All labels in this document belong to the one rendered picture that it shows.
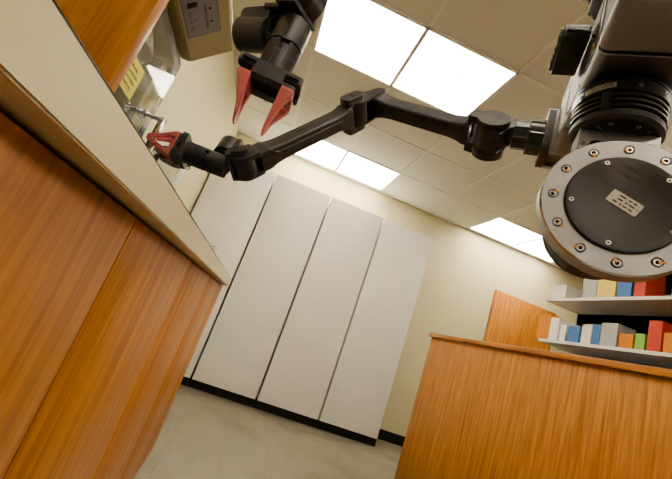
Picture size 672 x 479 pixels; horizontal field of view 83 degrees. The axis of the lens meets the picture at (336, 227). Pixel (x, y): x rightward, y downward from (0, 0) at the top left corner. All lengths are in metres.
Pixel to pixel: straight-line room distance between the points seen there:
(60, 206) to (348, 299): 3.67
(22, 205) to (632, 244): 0.63
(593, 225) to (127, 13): 0.79
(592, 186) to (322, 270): 3.41
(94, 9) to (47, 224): 0.53
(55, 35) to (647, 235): 0.61
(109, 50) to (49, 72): 0.54
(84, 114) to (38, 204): 0.09
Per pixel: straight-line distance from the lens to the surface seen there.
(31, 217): 0.33
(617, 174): 0.65
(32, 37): 0.22
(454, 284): 4.92
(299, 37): 0.68
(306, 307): 3.85
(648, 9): 0.71
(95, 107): 0.27
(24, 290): 0.37
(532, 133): 1.03
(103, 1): 0.83
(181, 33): 1.13
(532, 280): 5.57
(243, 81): 0.62
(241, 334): 3.81
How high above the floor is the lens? 0.85
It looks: 15 degrees up
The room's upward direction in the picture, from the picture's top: 20 degrees clockwise
